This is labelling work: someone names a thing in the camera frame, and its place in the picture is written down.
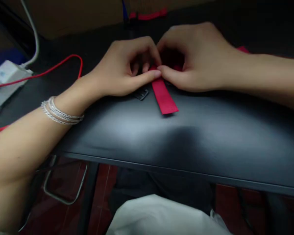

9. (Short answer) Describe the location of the red cable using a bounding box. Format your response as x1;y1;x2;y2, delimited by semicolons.
0;54;83;135

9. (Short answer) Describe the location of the white power strip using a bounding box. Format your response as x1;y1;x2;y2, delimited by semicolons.
0;60;35;120

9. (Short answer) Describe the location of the blue plastic bin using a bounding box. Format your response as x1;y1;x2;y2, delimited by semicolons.
0;48;27;74

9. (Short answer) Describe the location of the black plastic buckle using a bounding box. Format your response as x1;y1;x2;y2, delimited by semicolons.
134;88;150;101

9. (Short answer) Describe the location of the black table leg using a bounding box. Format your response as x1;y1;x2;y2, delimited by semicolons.
76;163;99;235

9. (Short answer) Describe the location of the white cable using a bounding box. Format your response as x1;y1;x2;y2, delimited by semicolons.
20;0;40;69

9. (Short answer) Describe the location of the metal wire hook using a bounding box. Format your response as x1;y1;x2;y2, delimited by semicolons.
43;155;88;206

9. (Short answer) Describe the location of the person's body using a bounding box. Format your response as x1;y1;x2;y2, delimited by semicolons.
105;169;233;235

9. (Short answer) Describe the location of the person's left hand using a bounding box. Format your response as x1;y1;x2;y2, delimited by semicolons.
81;36;162;97

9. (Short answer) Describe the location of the red and black strap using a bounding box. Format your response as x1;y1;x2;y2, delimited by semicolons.
129;8;168;21

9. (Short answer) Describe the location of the cardboard box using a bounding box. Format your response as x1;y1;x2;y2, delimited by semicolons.
23;0;128;40

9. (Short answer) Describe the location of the person's right hand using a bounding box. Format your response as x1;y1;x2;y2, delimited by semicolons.
155;22;253;93

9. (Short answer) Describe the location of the blue cable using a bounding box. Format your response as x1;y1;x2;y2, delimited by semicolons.
121;0;128;21

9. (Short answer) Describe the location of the red webbing strap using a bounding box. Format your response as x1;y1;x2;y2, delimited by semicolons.
149;64;180;116

